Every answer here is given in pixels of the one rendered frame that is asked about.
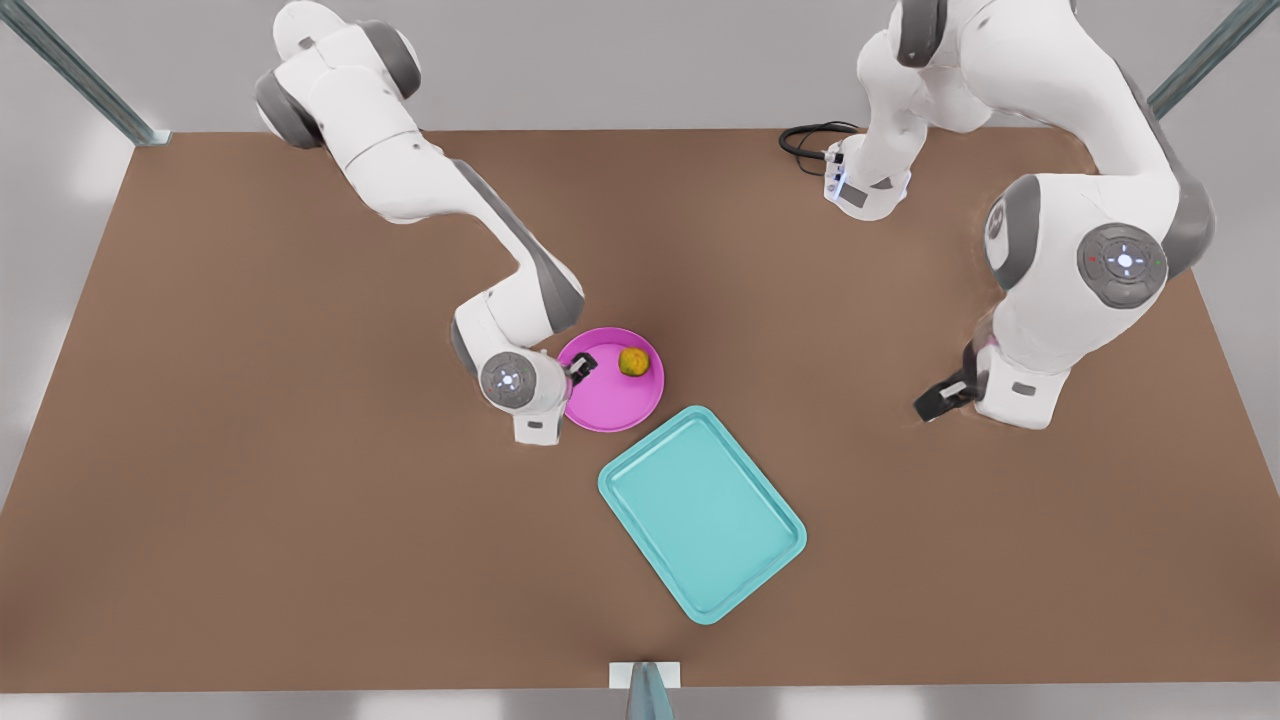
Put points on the pink round plate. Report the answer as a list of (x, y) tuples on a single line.
[(612, 392)]

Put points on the orange fruit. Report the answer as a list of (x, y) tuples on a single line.
[(633, 362)]

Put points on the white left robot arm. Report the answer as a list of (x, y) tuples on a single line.
[(1080, 200)]

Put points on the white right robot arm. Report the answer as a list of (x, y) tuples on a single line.
[(420, 170)]

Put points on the teal rectangular tray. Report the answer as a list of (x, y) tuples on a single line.
[(702, 514)]

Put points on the silver frame post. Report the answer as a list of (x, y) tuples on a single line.
[(75, 70), (1205, 55), (648, 690)]

